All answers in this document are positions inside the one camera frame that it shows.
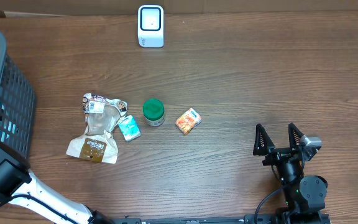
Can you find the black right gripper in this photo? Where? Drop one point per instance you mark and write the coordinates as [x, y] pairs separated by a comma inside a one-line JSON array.
[[276, 154]]

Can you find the orange tissue pack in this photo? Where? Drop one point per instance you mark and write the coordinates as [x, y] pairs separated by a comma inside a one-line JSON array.
[[188, 120]]

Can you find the green lid jar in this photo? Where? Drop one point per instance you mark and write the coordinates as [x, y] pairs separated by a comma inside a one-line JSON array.
[[154, 112]]

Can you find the small teal tissue pack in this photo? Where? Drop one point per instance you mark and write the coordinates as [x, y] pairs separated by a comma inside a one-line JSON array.
[[129, 128]]

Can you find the brown bread bag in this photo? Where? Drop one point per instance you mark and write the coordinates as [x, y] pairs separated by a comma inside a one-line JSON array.
[[97, 144]]

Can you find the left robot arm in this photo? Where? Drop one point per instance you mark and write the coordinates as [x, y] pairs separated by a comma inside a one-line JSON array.
[[19, 186]]

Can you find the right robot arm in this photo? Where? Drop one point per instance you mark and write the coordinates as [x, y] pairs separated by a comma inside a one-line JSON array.
[[304, 195]]

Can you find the white barcode scanner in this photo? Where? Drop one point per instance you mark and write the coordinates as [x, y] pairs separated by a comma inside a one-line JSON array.
[[150, 26]]

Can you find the grey plastic shopping basket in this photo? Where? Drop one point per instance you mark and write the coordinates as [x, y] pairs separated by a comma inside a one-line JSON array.
[[17, 104]]

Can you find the cardboard back board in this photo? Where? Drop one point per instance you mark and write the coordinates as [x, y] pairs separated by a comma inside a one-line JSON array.
[[123, 7]]

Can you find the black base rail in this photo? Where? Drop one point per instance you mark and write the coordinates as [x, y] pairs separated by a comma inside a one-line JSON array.
[[247, 219]]

